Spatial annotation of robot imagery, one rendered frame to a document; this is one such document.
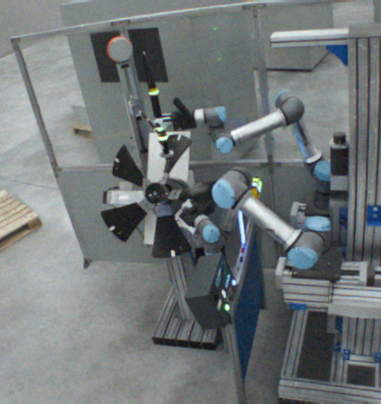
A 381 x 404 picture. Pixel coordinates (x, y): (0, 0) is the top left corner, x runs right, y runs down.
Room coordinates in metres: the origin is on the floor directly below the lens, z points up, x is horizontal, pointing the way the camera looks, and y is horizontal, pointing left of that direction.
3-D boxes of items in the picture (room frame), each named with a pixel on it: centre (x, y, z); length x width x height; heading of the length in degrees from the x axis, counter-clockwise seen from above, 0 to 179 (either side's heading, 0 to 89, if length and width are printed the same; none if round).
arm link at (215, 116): (2.15, -0.19, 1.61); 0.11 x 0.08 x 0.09; 80
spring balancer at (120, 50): (2.90, 0.27, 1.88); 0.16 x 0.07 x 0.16; 105
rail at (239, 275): (1.98, -0.21, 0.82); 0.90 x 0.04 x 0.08; 160
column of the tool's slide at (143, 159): (2.90, 0.27, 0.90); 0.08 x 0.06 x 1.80; 105
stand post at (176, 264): (2.35, 0.18, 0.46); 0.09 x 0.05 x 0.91; 70
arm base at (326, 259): (1.60, -0.52, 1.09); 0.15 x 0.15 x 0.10
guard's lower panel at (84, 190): (2.87, -0.17, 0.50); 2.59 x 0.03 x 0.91; 70
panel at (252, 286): (1.98, -0.21, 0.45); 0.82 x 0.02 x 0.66; 160
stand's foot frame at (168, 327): (2.43, 0.15, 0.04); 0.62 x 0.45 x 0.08; 160
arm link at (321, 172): (2.06, -0.72, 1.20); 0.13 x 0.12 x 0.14; 3
